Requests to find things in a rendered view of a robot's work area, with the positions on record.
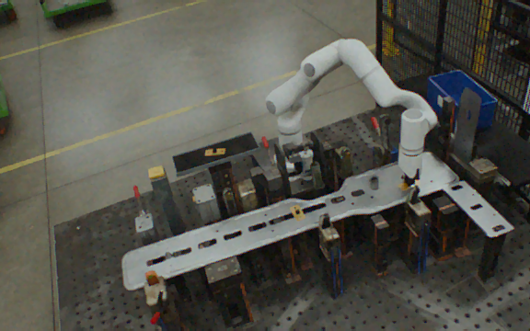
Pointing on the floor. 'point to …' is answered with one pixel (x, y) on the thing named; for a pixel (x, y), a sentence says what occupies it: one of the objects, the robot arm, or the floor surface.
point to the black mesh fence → (475, 65)
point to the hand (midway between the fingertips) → (409, 179)
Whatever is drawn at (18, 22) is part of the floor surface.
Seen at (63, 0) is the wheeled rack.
